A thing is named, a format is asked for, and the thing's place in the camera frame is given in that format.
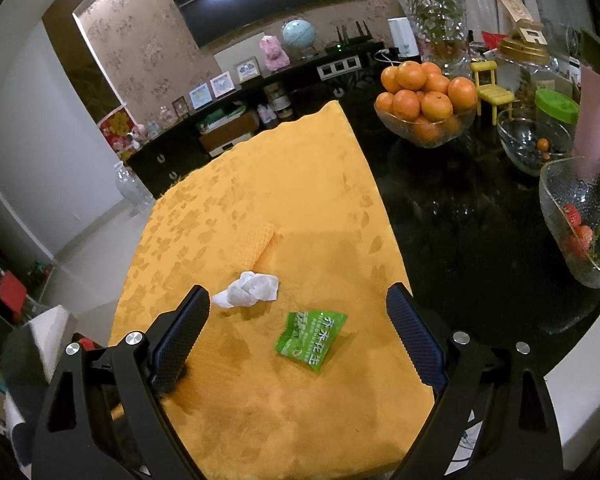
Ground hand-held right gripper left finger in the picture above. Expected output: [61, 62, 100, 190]
[30, 285, 212, 480]

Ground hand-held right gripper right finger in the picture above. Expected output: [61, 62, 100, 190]
[386, 284, 565, 480]

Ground white tissue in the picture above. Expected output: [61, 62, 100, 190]
[211, 271, 280, 309]

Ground green snack packet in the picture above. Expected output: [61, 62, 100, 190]
[272, 311, 348, 372]

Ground yellow waffle cloth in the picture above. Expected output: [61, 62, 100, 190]
[237, 220, 276, 273]

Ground large clear water bottle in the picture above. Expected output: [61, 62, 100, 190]
[115, 164, 156, 216]

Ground black television cabinet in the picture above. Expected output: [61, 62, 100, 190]
[125, 40, 396, 198]

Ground yellow tablecloth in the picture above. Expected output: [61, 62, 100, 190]
[107, 100, 436, 480]

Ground glass fruit bowl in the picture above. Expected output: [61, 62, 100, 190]
[374, 100, 477, 149]

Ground textured glass bowl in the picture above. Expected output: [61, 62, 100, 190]
[539, 156, 600, 289]

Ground brown cardboard box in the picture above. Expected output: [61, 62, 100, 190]
[198, 112, 261, 156]

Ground glass bowl with blueberries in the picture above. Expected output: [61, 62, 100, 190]
[496, 107, 573, 177]

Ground green packets on box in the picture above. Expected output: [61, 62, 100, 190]
[200, 105, 246, 128]

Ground bowl of oranges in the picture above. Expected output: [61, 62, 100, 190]
[375, 60, 478, 142]

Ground yellow miniature chair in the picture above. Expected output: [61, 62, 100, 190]
[469, 60, 515, 126]

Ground green lidded jar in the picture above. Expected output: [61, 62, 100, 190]
[535, 89, 580, 153]

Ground glass storage jar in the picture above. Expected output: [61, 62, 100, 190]
[264, 82, 293, 116]

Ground white socket panel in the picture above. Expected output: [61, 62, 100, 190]
[317, 57, 363, 80]

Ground pink paper sheet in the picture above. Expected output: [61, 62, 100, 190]
[572, 65, 600, 161]

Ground white tall appliance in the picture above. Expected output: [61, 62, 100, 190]
[387, 17, 418, 58]

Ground black router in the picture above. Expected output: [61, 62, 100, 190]
[325, 21, 376, 53]

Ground gold lidded glass jar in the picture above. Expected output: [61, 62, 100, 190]
[495, 35, 556, 106]

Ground pink plush toy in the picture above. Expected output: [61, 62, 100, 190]
[259, 36, 291, 72]

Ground cut glass vase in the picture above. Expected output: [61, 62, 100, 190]
[410, 0, 467, 76]

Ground light blue globe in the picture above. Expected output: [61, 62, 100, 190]
[281, 19, 317, 61]

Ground wooden sign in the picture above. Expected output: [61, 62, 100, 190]
[490, 0, 548, 43]

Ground white picture frame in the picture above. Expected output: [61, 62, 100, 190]
[189, 85, 213, 110]
[235, 57, 262, 83]
[210, 72, 237, 98]

